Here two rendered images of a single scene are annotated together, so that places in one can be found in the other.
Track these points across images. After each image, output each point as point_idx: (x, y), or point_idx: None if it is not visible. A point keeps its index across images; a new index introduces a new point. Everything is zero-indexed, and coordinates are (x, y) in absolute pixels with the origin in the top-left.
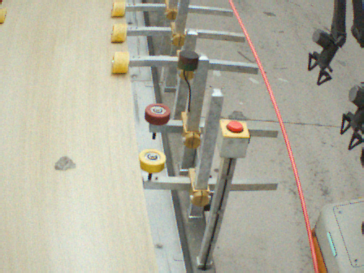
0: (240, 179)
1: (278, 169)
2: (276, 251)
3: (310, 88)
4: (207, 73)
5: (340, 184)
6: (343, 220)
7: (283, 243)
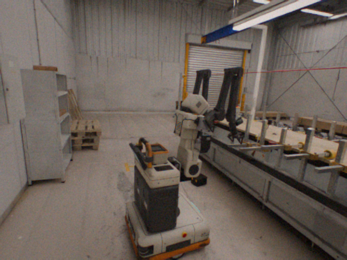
0: (238, 144)
1: None
2: (223, 244)
3: None
4: (262, 124)
5: None
6: (193, 213)
7: (222, 249)
